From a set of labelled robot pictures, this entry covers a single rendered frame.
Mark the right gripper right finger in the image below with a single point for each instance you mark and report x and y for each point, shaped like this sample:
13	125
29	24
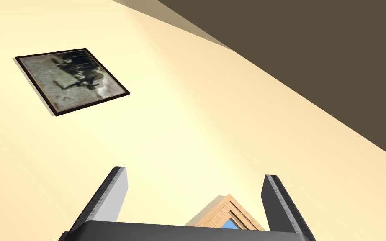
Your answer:
280	209

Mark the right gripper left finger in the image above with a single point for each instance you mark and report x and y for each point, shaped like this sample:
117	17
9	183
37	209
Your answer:
107	201

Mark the wooden-framed window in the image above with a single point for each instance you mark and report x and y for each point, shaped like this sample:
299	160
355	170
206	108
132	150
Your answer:
228	216

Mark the dark-framed wall picture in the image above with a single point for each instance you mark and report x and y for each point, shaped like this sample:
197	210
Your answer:
72	80

